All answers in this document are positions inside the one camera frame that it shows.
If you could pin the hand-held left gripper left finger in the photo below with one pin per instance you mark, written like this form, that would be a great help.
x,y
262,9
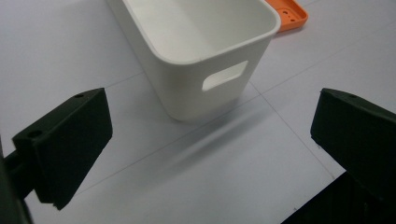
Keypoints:
x,y
68,140

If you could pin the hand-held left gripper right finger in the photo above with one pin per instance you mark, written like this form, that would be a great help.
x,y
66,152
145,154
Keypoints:
x,y
358,140

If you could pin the white plastic storage bin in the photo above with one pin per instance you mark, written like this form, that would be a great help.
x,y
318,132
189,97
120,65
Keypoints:
x,y
186,90

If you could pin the orange phone case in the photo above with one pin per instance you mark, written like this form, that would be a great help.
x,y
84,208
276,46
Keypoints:
x,y
292,15

